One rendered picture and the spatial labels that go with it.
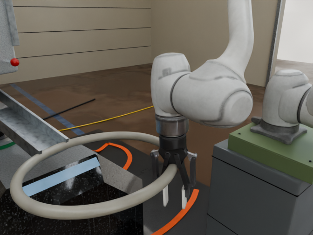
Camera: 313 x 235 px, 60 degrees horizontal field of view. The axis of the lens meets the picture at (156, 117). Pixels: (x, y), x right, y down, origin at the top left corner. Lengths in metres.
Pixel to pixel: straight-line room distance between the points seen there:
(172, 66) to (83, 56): 6.35
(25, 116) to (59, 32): 5.57
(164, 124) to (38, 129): 0.60
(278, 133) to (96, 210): 0.85
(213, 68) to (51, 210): 0.47
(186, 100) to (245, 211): 0.85
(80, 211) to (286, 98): 0.86
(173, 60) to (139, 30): 7.14
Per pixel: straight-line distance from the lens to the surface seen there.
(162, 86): 0.65
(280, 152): 1.15
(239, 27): 0.67
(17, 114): 1.25
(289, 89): 1.18
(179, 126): 0.70
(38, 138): 1.10
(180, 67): 0.66
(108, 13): 7.26
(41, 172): 1.07
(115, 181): 1.17
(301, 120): 1.18
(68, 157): 1.13
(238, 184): 1.29
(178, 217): 2.06
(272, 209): 1.24
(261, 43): 5.81
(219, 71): 0.56
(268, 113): 1.23
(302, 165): 1.12
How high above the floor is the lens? 1.37
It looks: 21 degrees down
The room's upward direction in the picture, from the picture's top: straight up
